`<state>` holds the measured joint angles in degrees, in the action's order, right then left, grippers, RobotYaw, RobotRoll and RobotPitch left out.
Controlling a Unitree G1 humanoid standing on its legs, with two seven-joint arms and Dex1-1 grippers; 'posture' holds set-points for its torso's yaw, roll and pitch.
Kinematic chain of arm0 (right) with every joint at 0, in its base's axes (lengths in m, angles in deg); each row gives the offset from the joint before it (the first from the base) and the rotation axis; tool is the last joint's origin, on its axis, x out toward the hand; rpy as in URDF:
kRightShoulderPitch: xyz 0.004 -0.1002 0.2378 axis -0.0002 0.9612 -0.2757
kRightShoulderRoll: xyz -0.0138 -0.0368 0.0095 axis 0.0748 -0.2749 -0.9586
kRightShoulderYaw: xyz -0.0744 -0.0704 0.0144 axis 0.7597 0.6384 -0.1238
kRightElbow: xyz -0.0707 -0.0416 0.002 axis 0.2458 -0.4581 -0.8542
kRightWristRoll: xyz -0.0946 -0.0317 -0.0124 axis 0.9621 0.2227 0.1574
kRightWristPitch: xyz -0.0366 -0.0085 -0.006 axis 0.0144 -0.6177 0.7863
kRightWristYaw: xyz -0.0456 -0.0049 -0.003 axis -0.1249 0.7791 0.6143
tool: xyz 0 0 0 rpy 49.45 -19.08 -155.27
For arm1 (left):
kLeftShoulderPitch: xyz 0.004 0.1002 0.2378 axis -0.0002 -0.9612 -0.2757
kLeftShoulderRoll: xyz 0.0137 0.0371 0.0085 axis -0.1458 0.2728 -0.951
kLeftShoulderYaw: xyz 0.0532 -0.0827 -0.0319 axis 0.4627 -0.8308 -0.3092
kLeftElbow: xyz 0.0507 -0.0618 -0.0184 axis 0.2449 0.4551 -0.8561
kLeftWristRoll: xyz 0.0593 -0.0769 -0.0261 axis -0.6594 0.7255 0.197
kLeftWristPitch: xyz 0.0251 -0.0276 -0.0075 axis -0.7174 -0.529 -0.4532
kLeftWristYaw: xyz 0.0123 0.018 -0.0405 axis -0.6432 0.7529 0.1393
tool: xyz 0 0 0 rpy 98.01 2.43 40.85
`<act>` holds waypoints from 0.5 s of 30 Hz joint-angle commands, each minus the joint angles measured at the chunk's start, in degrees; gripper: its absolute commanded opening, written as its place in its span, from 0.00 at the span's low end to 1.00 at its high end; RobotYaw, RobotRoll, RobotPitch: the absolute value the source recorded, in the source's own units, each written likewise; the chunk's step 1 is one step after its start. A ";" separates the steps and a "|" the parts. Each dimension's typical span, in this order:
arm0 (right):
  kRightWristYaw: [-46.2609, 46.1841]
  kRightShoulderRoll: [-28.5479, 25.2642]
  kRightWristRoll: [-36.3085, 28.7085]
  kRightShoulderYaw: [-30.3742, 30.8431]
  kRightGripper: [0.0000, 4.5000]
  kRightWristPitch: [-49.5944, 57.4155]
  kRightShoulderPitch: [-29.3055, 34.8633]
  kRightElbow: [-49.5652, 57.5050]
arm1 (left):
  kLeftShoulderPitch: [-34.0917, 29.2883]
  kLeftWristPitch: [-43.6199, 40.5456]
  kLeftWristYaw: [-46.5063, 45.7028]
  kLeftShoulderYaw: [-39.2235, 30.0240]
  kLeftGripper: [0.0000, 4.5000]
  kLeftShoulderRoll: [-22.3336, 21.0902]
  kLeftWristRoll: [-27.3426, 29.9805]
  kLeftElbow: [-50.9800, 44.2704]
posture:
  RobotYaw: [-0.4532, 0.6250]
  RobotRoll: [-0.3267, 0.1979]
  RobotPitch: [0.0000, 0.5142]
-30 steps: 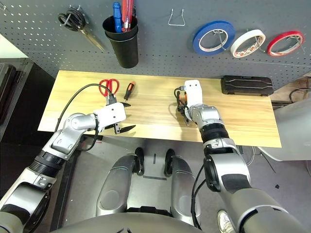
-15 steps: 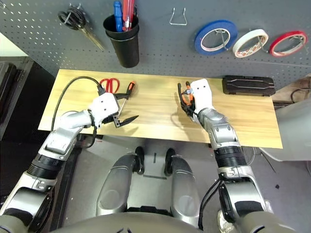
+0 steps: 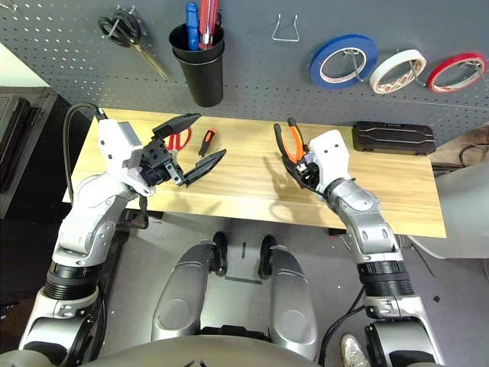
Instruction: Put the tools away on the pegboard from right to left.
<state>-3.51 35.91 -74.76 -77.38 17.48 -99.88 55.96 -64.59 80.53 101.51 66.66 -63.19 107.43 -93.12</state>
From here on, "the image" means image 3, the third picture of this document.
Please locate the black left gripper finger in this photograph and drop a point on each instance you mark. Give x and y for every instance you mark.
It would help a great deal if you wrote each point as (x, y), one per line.
(175, 125)
(204, 168)

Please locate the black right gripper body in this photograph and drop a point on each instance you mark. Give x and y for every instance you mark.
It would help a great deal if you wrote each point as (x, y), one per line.
(309, 176)

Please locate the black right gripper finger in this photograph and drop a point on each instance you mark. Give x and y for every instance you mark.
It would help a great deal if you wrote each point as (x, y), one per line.
(306, 148)
(293, 170)

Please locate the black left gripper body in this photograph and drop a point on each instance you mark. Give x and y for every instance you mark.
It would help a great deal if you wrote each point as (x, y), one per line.
(158, 164)

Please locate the orange and black pliers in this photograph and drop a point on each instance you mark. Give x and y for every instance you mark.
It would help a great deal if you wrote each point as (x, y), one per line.
(295, 141)

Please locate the orange and black screwdriver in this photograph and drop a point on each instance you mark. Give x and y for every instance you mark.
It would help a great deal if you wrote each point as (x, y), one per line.
(208, 139)

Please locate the white tape roll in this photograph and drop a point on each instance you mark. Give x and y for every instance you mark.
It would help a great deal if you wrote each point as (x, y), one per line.
(376, 82)

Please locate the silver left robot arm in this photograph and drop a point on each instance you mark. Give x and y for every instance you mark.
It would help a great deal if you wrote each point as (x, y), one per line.
(91, 214)

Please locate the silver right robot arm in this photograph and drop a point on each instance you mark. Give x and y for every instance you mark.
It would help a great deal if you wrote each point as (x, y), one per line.
(363, 221)

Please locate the grey metal pegboard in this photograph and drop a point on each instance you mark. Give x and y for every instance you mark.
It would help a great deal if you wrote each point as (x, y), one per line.
(248, 76)

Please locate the black plastic cup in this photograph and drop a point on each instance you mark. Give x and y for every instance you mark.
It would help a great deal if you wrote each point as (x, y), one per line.
(198, 88)
(196, 57)

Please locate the blue tape roll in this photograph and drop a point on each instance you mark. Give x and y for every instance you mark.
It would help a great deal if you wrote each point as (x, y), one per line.
(316, 72)

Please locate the black tool case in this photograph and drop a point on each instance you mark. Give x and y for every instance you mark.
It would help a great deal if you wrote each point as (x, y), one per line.
(393, 137)

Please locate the black right robot foot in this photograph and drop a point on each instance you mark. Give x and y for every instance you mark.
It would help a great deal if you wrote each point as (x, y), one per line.
(266, 256)

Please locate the metal tape hook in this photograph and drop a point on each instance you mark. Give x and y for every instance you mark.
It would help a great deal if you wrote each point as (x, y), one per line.
(482, 76)
(414, 72)
(357, 70)

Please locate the metal scissors hook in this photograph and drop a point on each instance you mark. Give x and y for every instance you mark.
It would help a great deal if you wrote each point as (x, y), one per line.
(114, 30)

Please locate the silver right robot leg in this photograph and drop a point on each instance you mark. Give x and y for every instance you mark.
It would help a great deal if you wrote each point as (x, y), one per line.
(294, 306)

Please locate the silver robot leg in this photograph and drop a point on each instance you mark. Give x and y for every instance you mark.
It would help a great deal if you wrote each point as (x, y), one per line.
(179, 298)
(294, 306)

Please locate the silver left robot leg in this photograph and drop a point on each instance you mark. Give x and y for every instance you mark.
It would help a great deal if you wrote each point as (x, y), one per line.
(179, 298)

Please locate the red tape roll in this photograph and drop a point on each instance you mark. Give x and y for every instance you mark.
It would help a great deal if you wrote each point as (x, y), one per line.
(433, 82)

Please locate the brown box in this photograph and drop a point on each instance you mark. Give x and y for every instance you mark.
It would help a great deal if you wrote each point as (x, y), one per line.
(451, 149)

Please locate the black ribbed hard case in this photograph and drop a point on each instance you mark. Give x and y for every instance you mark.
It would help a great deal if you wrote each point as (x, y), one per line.
(11, 134)

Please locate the grey sneaker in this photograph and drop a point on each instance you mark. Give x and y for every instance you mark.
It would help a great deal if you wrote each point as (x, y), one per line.
(353, 351)

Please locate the grey robot torso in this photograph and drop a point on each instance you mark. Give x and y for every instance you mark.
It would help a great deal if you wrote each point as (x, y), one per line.
(191, 355)

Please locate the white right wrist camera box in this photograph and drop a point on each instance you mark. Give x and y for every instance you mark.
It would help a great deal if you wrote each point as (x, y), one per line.
(332, 156)

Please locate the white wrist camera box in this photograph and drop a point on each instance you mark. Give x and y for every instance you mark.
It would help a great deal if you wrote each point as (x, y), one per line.
(332, 156)
(114, 145)

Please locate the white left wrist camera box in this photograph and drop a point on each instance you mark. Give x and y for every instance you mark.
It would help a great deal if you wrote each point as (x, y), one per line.
(114, 145)

